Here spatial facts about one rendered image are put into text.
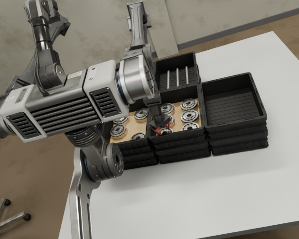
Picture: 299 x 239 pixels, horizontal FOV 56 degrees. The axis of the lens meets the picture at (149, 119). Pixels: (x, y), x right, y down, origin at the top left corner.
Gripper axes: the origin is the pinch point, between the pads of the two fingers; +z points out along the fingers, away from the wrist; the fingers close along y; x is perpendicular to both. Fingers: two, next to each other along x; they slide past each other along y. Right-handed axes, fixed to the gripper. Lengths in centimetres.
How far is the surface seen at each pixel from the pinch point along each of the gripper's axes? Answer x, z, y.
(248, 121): 36.4, -4.0, -25.7
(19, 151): -222, 86, 75
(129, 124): -29.3, 4.5, 5.3
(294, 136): 48, 18, -46
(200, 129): 20.4, -4.6, -9.0
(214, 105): 6.0, 4.9, -34.5
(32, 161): -189, 86, 70
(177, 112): -9.8, 4.6, -18.8
